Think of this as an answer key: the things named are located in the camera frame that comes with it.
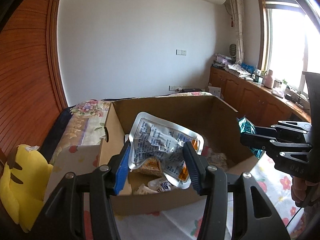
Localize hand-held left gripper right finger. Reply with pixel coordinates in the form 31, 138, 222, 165
182, 141, 290, 240

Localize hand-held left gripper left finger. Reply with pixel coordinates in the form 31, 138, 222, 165
37, 140, 132, 240

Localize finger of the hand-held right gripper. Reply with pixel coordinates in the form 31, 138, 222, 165
240, 133, 313, 163
250, 121, 313, 137

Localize teal foil snack packet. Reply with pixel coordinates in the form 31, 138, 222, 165
236, 116, 264, 159

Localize silver snack packet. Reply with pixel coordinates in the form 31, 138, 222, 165
128, 112, 204, 189

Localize brown cardboard box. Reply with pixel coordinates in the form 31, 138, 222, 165
99, 95, 259, 215

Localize person's right hand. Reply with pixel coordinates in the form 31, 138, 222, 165
291, 176, 317, 208

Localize strawberry print white cloth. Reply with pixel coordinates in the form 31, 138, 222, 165
44, 144, 312, 240

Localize beige snack packet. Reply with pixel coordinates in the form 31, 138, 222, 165
136, 156, 162, 179

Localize small cream snack packet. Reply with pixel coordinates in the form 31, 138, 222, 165
132, 183, 160, 195

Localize small white snack packet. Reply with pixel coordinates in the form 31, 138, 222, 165
147, 177, 173, 193

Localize brown wooden cabinet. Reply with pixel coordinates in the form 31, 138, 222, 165
209, 65, 312, 130

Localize pink bottle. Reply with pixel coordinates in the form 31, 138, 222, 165
264, 69, 274, 88

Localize floral blanket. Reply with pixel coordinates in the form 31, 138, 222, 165
51, 91, 215, 155

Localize white paper box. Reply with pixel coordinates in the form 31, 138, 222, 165
207, 86, 222, 98

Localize folded floral cloth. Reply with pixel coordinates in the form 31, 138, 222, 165
224, 64, 252, 78

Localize pile of flat boxes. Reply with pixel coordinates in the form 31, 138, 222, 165
214, 53, 235, 68

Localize wooden framed window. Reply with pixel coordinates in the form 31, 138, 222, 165
255, 0, 320, 98

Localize yellow plush toy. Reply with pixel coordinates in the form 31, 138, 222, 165
0, 144, 54, 233

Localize patterned beige curtain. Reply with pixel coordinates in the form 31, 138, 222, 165
227, 0, 245, 65

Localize brown wooden wardrobe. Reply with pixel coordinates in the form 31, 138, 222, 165
0, 0, 68, 160

